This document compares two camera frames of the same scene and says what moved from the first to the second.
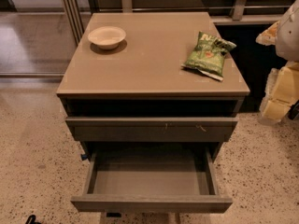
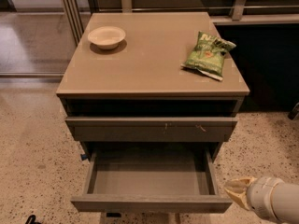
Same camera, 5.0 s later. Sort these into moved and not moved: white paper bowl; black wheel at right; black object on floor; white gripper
Moved: white gripper
Not moved: black wheel at right; black object on floor; white paper bowl
